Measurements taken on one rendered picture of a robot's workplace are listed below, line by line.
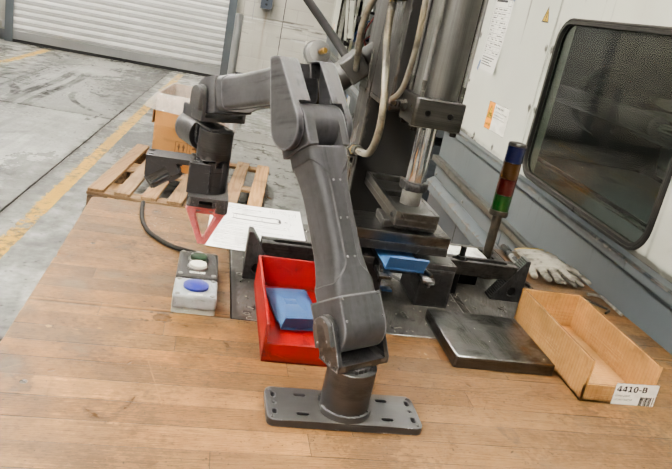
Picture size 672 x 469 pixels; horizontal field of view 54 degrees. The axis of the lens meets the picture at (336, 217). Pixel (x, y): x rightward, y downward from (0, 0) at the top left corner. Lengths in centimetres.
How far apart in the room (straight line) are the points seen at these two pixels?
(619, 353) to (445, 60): 57
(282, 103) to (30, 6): 1000
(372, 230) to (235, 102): 33
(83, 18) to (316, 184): 984
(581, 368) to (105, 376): 69
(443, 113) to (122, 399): 67
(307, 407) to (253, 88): 45
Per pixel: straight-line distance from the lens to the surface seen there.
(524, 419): 100
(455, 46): 113
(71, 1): 1064
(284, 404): 86
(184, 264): 115
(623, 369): 121
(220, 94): 104
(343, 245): 82
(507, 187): 141
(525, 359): 111
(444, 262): 123
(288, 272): 117
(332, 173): 84
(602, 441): 102
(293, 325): 103
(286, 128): 85
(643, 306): 160
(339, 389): 83
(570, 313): 133
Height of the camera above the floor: 139
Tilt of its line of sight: 18 degrees down
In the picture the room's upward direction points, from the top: 12 degrees clockwise
